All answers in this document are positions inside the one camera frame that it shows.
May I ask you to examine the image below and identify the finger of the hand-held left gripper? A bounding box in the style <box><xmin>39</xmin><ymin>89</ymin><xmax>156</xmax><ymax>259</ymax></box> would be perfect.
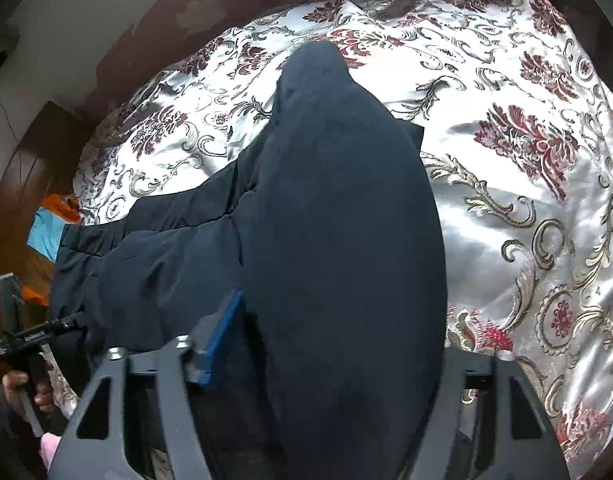
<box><xmin>50</xmin><ymin>312</ymin><xmax>90</xmax><ymax>337</ymax></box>

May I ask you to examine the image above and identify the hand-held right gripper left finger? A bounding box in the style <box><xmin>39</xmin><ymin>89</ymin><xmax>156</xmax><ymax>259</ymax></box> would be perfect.
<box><xmin>46</xmin><ymin>289</ymin><xmax>244</xmax><ymax>480</ymax></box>

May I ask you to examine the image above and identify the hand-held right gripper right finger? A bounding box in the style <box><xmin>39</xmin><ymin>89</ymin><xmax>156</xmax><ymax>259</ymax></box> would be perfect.
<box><xmin>417</xmin><ymin>347</ymin><xmax>572</xmax><ymax>480</ymax></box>

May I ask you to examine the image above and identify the dark navy padded jacket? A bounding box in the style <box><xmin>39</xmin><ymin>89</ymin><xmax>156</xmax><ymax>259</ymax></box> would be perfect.
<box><xmin>49</xmin><ymin>40</ymin><xmax>448</xmax><ymax>480</ymax></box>

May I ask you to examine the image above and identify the person's left hand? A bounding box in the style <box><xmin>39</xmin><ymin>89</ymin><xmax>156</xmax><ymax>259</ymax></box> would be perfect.
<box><xmin>1</xmin><ymin>360</ymin><xmax>54</xmax><ymax>413</ymax></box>

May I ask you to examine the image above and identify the orange and light blue cloth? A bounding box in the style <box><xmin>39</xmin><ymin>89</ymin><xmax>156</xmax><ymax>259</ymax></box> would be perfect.
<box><xmin>26</xmin><ymin>194</ymin><xmax>82</xmax><ymax>307</ymax></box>

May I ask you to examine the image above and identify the pink cloth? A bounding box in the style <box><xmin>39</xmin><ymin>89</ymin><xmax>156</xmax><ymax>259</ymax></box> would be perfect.
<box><xmin>39</xmin><ymin>432</ymin><xmax>63</xmax><ymax>467</ymax></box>

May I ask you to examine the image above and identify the wooden headboard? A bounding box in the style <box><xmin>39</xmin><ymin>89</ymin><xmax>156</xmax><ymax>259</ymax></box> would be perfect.
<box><xmin>0</xmin><ymin>101</ymin><xmax>94</xmax><ymax>311</ymax></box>

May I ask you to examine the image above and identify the floral satin bedspread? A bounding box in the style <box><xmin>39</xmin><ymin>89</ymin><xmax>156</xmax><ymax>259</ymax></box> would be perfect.
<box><xmin>51</xmin><ymin>0</ymin><xmax>613</xmax><ymax>480</ymax></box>

